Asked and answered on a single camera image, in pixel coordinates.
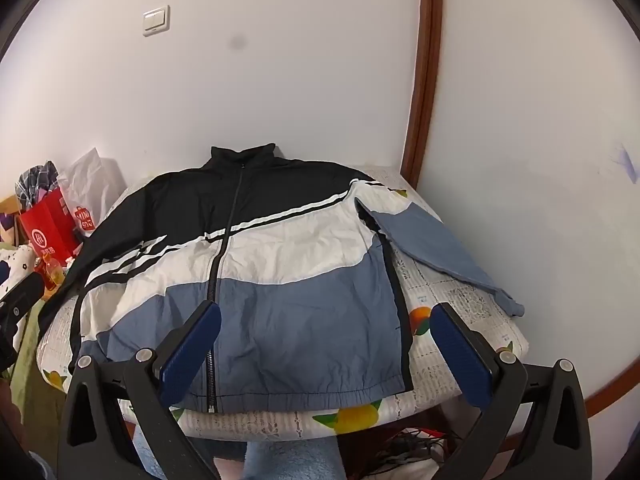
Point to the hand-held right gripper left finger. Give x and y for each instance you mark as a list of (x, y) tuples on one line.
[(192, 355)]

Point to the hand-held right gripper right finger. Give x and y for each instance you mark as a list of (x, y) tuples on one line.
[(457, 355)]

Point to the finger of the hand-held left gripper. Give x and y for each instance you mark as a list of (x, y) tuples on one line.
[(22, 292)]

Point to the black white blue zip jacket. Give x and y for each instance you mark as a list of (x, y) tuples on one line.
[(290, 305)]

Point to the white dark-spotted cloth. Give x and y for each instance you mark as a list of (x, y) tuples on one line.
[(14, 267)]

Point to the yellow bottle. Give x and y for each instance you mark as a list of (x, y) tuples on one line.
[(54, 274)]

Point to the green cloth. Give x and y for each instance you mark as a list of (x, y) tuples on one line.
[(35, 375)]

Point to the red paper bag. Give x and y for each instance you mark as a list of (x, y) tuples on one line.
[(50, 230)]

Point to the fruit print lace tablecloth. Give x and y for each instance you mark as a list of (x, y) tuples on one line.
[(440, 287)]

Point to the plaid cloth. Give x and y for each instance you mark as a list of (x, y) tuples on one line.
[(36, 182)]

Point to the light blue towel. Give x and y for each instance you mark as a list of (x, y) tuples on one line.
[(280, 457)]

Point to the white plastic bag red print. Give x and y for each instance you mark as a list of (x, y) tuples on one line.
[(97, 180)]

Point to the brown wooden baseboard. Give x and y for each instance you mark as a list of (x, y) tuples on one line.
[(615, 387)]

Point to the brown wooden door frame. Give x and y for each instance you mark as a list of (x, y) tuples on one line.
[(425, 70)]

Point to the white wall light switch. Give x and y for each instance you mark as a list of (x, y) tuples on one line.
[(156, 21)]

